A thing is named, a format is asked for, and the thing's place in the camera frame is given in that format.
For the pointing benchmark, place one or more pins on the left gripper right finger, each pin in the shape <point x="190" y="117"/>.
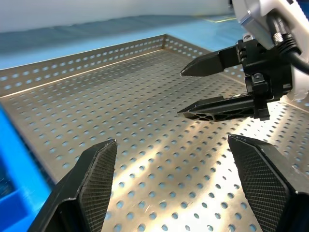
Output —
<point x="265" y="183"/>

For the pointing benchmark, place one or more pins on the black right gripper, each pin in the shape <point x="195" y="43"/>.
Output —
<point x="268" y="72"/>

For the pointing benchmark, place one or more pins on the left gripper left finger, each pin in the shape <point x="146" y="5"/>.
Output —
<point x="79" y="193"/>

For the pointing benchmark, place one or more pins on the blue plastic compartment tray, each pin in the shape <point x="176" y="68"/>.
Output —
<point x="14" y="157"/>

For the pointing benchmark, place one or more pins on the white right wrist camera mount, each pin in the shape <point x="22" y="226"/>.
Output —
<point x="300" y="83"/>

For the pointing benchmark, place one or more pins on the perforated metal tray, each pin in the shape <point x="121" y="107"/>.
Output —
<point x="144" y="108"/>

